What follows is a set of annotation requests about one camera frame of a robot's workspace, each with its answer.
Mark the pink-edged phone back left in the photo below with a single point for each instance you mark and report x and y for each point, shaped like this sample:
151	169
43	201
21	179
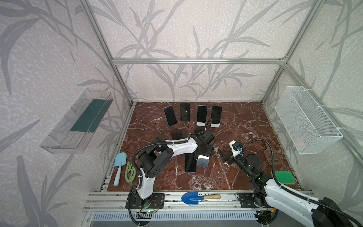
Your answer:
170	116

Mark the clear plastic wall tray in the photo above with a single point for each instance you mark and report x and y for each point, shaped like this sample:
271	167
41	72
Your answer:
74	131

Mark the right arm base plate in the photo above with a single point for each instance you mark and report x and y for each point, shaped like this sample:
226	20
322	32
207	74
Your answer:
248	200

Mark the dark phone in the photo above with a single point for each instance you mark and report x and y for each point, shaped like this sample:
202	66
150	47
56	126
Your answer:
216	115

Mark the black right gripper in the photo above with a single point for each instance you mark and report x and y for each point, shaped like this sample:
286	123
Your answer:
226	158

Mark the green sponge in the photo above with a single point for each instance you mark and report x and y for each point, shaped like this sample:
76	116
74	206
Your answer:
285	177

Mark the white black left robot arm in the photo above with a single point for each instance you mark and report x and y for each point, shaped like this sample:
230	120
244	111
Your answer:
150	160

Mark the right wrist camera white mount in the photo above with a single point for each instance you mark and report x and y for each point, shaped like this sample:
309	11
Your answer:
236	147

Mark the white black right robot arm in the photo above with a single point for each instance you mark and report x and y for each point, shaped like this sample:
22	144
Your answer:
268	191

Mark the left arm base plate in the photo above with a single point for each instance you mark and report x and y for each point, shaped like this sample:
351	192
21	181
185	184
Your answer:
155	201

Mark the white wire mesh basket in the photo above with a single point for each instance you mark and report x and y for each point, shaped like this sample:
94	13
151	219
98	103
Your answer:
307	124

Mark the blue trowel wooden handle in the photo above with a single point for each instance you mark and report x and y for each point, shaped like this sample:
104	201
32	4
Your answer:
193	198

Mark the purple-edged phone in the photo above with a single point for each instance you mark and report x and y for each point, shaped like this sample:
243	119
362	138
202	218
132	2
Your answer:
190	163

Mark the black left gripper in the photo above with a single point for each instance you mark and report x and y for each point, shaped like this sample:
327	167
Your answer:
210	150

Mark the blue-edged phone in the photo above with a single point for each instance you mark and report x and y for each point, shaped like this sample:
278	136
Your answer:
205	154

